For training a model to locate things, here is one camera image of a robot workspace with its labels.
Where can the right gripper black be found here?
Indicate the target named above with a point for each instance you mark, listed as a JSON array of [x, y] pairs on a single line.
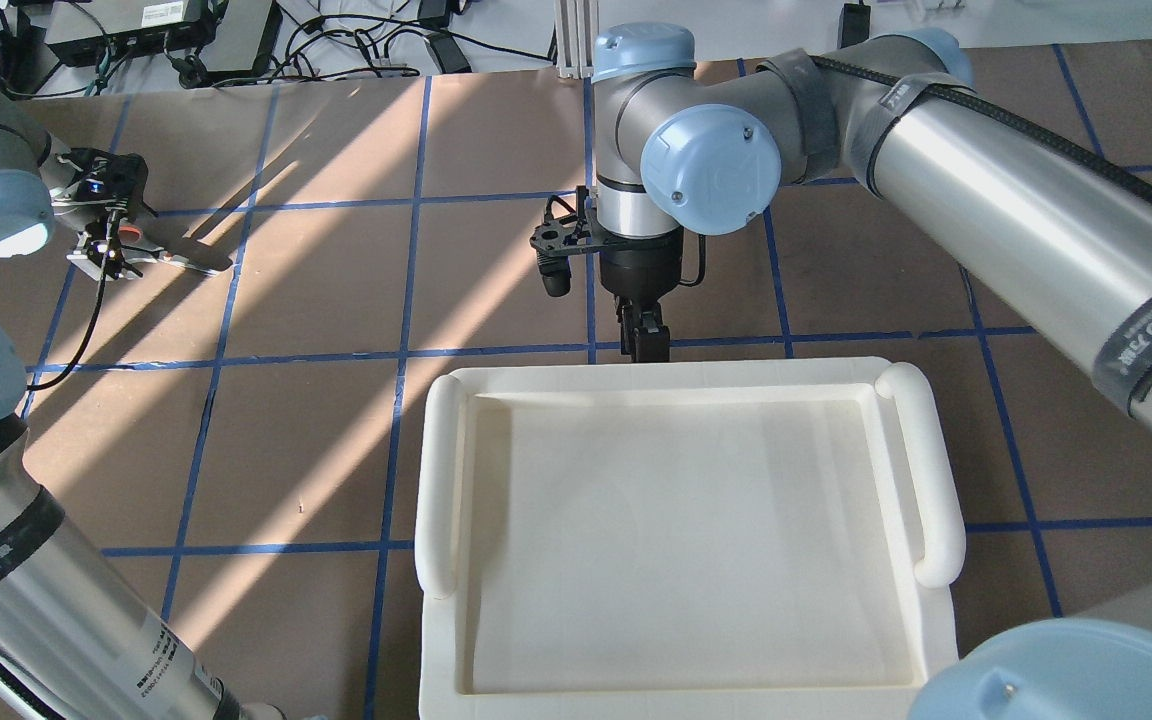
[[642, 269]]

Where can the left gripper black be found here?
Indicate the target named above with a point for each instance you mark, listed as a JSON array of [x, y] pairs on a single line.
[[104, 240]]

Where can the red handled scissors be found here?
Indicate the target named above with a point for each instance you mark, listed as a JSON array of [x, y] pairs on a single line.
[[190, 256]]

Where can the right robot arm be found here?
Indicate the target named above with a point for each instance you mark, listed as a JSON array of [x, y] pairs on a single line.
[[1062, 235]]

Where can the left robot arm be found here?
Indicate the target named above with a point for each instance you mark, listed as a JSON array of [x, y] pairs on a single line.
[[244, 446]]

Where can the white plastic tray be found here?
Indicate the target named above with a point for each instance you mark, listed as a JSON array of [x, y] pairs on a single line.
[[767, 539]]

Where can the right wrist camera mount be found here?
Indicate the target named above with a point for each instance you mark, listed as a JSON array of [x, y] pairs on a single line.
[[565, 230]]

